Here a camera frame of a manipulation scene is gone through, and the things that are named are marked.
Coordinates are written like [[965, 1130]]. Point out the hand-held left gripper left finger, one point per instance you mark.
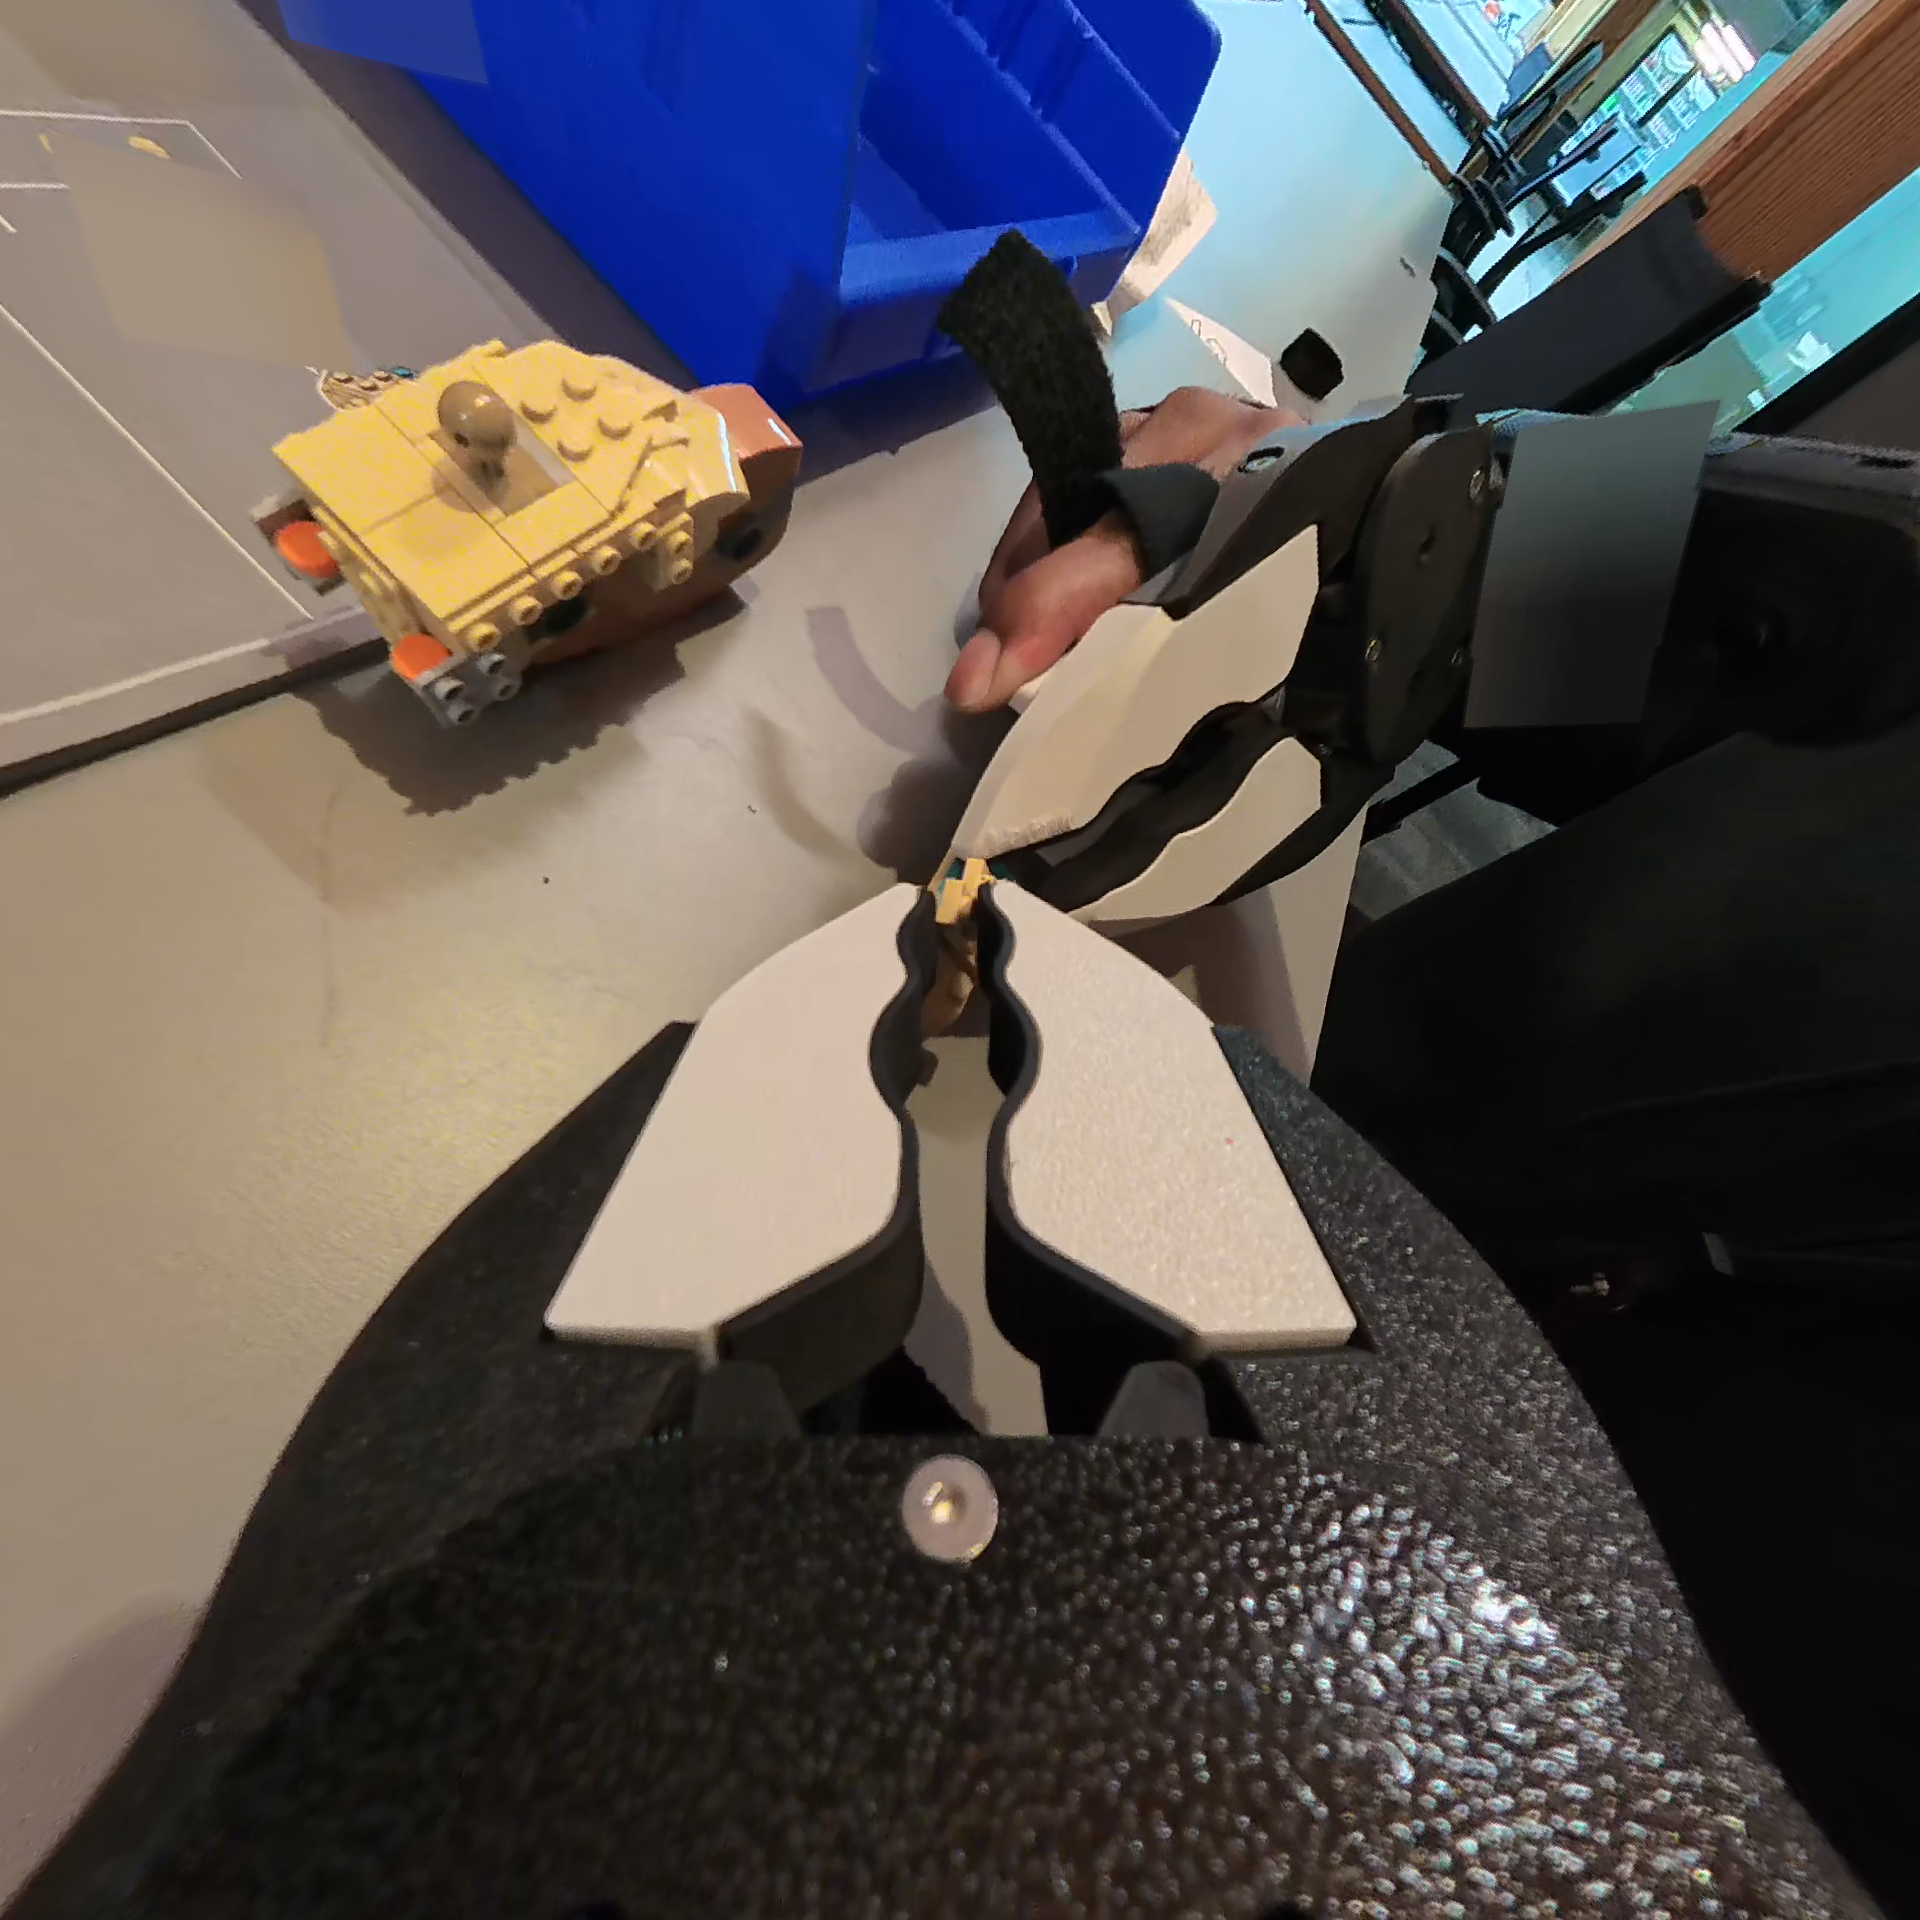
[[735, 1154]]

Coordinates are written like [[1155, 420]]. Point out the wooden counter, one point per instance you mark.
[[1800, 151]]

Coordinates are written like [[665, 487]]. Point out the white paper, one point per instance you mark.
[[1185, 255]]

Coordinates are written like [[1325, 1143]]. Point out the person's right hand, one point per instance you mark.
[[1051, 601]]

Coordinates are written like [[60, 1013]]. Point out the black chair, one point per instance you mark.
[[1531, 164]]

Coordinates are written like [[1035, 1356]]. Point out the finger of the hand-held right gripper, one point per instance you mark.
[[1231, 832], [1155, 675]]

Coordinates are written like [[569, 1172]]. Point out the grey mat with white lines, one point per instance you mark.
[[151, 450]]

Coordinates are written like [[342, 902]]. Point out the small tan toy figure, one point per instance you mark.
[[955, 974]]

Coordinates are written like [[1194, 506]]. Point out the blue plastic bin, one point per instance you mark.
[[721, 164]]

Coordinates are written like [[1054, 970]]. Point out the light grey desk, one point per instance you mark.
[[374, 974]]

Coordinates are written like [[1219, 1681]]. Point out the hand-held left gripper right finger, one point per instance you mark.
[[1155, 1154]]

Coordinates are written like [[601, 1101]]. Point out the tan brick toy ship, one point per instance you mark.
[[525, 495]]

